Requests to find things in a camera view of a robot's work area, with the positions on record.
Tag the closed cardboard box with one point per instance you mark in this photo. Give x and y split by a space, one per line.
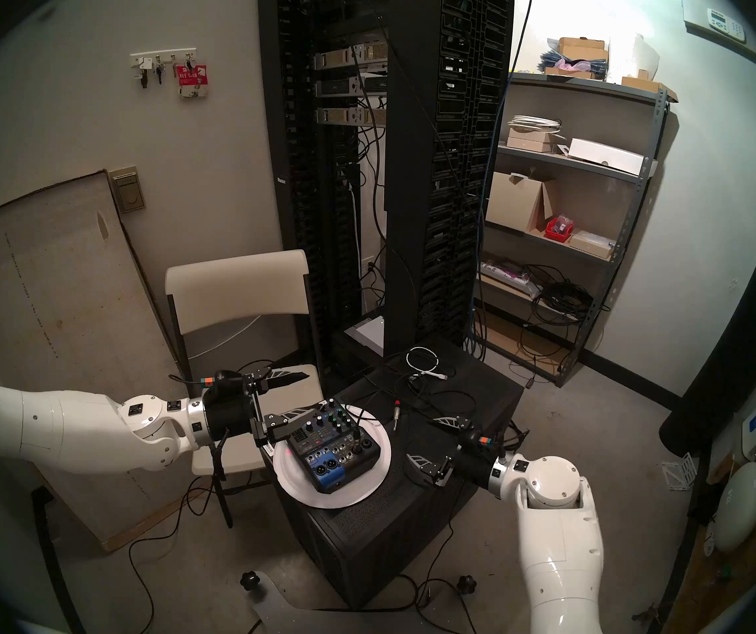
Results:
583 48

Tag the white oval device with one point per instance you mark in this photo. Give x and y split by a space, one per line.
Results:
738 507

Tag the white paper bag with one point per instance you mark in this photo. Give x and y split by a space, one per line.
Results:
635 55

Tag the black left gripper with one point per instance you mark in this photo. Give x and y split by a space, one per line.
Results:
229 405

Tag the flat brown cardboard sheet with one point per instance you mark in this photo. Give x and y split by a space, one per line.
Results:
516 339

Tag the white lattice bracket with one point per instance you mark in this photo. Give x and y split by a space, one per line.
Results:
678 471

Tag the large black foam panel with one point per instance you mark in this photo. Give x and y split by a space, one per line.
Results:
734 349

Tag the grey metal shelf unit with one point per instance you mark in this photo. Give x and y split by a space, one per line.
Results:
583 86

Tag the white round plate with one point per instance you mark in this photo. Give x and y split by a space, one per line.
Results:
371 482

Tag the grey flat box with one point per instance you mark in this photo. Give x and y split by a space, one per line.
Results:
368 332

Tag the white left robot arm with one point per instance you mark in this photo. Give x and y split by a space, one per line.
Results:
74 428

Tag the pink and blue bag stack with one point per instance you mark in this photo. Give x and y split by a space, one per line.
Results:
569 66

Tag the open cardboard box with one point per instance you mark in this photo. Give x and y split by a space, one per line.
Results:
513 203

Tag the beige wall control plate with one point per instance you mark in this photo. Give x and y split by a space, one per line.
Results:
128 193

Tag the white key hook rack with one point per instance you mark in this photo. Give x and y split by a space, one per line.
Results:
167 55

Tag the small red bin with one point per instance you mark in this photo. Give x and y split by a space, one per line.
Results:
557 230

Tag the white flat box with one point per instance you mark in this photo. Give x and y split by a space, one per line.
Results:
606 154

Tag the black server rack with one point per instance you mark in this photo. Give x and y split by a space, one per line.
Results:
417 177

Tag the flat tan box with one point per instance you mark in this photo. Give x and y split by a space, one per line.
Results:
590 243

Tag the beige rack unit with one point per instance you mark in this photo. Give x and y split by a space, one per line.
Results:
338 58
342 115

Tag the dark hanging key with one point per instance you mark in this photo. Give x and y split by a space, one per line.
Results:
159 72
145 76

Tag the large pale wooden board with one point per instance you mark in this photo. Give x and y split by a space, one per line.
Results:
54 296

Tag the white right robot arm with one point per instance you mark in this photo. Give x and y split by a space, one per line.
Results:
556 540

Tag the small beige box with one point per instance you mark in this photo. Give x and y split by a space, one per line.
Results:
530 144

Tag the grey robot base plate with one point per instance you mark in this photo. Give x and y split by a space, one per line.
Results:
279 606

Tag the black star knob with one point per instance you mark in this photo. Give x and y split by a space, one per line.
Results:
250 580
466 584

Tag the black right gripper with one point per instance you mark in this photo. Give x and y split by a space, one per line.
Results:
474 464

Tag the dark grey rack unit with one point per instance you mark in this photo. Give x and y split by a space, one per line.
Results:
345 86

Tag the beige folding chair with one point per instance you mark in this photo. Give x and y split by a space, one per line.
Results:
233 289

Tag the black and blue audio mixer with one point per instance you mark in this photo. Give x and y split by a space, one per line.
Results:
332 451

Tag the white alarm keypad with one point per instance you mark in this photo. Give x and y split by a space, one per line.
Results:
724 24

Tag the white and pink package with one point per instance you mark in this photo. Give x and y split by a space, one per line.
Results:
507 273

